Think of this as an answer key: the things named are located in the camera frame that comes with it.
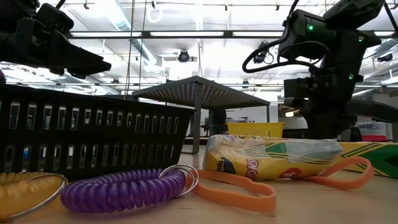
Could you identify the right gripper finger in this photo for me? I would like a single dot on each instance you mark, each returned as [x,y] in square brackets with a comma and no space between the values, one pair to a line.
[329,121]
[379,112]

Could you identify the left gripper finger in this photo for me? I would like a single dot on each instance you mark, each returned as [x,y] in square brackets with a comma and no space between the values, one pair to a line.
[82,74]
[84,59]

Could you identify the wide black plastic basket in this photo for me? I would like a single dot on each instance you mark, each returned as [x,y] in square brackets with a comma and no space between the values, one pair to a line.
[93,99]

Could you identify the narrow black plastic basket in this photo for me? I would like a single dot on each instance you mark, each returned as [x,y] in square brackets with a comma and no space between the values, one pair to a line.
[293,133]

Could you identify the Crayola crayons 24 box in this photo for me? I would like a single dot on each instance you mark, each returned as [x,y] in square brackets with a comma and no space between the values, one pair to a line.
[382,158]

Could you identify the orange rubber band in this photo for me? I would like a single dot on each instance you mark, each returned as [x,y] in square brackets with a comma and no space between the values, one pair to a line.
[371,174]
[236,200]

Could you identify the yellow plastic basket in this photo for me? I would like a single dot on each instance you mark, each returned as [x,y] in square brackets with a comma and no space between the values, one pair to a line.
[255,129]

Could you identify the grey perforated metal shelf riser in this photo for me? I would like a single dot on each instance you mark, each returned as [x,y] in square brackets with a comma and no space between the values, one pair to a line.
[202,93]

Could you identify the purple coil wristband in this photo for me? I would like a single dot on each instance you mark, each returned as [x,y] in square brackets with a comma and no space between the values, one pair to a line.
[124,193]

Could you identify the yellow coil wristband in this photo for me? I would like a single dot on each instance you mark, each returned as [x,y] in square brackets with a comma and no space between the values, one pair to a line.
[25,193]

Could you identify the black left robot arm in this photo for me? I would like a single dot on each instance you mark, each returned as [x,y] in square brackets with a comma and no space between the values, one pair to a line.
[15,3]

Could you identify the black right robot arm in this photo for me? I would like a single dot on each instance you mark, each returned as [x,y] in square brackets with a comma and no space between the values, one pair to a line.
[342,46]

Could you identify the red plastic bin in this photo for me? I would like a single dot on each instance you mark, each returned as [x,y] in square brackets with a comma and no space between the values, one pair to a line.
[373,138]

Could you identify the white hanging loop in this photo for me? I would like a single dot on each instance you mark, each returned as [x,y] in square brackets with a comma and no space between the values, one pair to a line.
[154,21]

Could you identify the black overhead beam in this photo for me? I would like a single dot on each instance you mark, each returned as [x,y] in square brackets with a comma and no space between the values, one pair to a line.
[228,34]

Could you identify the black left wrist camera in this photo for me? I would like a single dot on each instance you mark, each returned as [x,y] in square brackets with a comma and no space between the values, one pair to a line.
[54,18]

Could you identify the black overhead camera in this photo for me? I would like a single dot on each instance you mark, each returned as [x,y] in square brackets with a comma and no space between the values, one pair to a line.
[183,56]

